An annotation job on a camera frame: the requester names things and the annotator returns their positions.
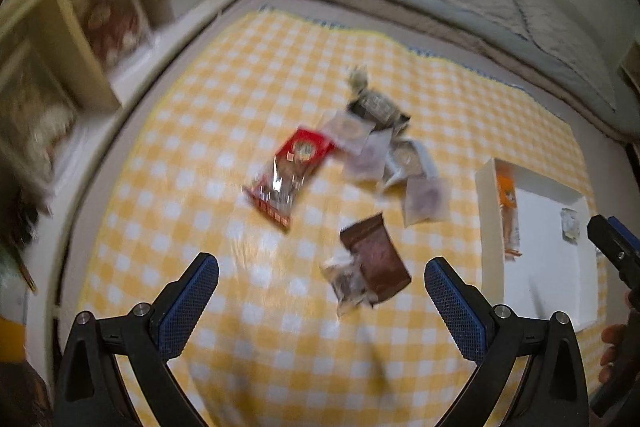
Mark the bagged teddy bear picture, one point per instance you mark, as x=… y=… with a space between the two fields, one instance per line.
x=111 y=22
x=30 y=122

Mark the small clear labelled packet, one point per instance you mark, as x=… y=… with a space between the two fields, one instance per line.
x=570 y=224

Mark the yellow checked mat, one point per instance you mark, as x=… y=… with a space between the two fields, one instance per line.
x=200 y=132

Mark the white shallow box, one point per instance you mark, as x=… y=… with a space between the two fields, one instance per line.
x=542 y=267

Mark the green white candy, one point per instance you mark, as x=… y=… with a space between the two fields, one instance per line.
x=359 y=79

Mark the round cake packet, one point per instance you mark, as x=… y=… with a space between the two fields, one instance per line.
x=407 y=159

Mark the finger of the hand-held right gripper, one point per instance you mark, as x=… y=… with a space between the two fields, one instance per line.
x=611 y=243

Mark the clear snack packet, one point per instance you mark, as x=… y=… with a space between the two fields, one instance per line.
x=345 y=284

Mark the brown chocolate packet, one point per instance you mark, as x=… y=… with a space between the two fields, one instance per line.
x=377 y=257

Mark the black biscuit packet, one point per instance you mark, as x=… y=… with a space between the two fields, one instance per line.
x=377 y=107

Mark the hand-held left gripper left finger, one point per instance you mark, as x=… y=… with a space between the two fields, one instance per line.
x=185 y=302

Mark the orange snack packet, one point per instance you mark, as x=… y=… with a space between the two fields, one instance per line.
x=507 y=212

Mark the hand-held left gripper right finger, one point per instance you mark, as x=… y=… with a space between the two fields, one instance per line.
x=455 y=307

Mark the red snack packet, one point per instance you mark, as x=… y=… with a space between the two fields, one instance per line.
x=290 y=172

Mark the person's right hand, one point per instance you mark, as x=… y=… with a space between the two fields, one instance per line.
x=611 y=349

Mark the wooden bedside shelf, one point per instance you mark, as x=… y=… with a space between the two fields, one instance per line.
x=55 y=32

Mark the wooden side shelf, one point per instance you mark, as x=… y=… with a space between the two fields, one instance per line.
x=631 y=72

